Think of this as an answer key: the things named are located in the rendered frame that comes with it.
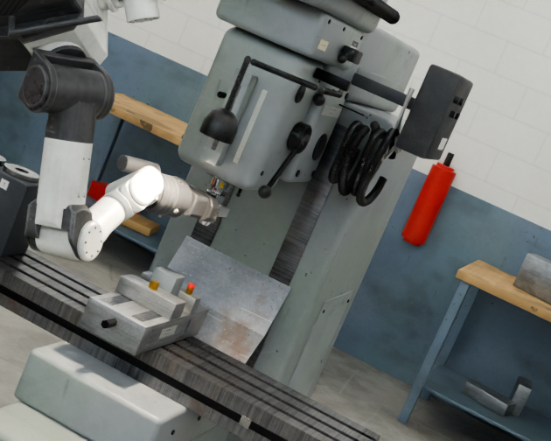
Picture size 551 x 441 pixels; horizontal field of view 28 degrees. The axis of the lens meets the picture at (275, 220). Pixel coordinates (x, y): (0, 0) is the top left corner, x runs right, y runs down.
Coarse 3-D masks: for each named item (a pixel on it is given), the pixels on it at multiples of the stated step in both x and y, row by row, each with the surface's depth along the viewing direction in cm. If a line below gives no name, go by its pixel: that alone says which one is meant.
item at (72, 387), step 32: (32, 352) 237; (64, 352) 243; (32, 384) 237; (64, 384) 235; (96, 384) 233; (128, 384) 240; (64, 416) 235; (96, 416) 233; (128, 416) 230; (160, 416) 230; (192, 416) 248
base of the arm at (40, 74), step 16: (32, 64) 201; (48, 64) 198; (64, 64) 205; (80, 64) 208; (96, 64) 209; (32, 80) 200; (48, 80) 197; (112, 80) 207; (32, 96) 199; (48, 96) 197; (112, 96) 206
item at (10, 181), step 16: (0, 160) 267; (0, 176) 261; (16, 176) 262; (32, 176) 265; (0, 192) 261; (16, 192) 260; (32, 192) 263; (0, 208) 262; (16, 208) 260; (0, 224) 262; (16, 224) 262; (0, 240) 262; (16, 240) 266
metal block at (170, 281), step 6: (156, 270) 252; (162, 270) 251; (168, 270) 254; (156, 276) 252; (162, 276) 251; (168, 276) 251; (174, 276) 251; (180, 276) 253; (162, 282) 251; (168, 282) 251; (174, 282) 250; (180, 282) 253; (162, 288) 251; (168, 288) 251; (174, 288) 252; (180, 288) 255; (174, 294) 253
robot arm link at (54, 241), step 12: (96, 204) 221; (108, 204) 221; (96, 216) 217; (108, 216) 219; (120, 216) 222; (48, 228) 208; (60, 228) 207; (108, 228) 218; (36, 240) 209; (48, 240) 208; (60, 240) 207; (48, 252) 211; (60, 252) 208; (72, 252) 207
